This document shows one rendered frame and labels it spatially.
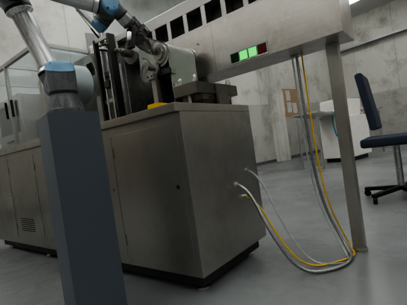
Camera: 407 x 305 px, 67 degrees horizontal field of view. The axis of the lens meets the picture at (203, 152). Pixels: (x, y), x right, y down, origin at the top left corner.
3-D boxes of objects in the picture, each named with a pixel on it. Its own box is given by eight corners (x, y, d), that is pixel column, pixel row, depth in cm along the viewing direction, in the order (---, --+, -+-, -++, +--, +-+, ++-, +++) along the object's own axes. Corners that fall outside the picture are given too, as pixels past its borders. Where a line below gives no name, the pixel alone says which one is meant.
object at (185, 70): (172, 91, 174) (168, 59, 173) (198, 93, 192) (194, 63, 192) (173, 91, 173) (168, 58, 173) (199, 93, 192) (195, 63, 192)
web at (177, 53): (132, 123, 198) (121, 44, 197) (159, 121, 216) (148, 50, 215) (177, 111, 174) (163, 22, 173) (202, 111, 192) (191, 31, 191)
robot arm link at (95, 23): (92, 16, 144) (105, 0, 148) (88, 25, 154) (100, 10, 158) (106, 28, 147) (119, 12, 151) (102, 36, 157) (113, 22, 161)
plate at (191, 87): (174, 98, 168) (172, 87, 168) (217, 100, 199) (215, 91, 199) (197, 92, 158) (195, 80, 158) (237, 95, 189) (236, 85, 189)
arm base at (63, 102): (52, 113, 120) (48, 88, 120) (43, 119, 132) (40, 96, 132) (91, 111, 130) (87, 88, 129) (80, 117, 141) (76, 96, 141)
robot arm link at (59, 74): (48, 89, 122) (43, 55, 122) (46, 97, 134) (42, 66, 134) (80, 88, 128) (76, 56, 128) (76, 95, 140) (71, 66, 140)
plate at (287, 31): (42, 128, 337) (37, 101, 336) (66, 127, 358) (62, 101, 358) (341, 29, 145) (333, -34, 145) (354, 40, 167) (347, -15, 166)
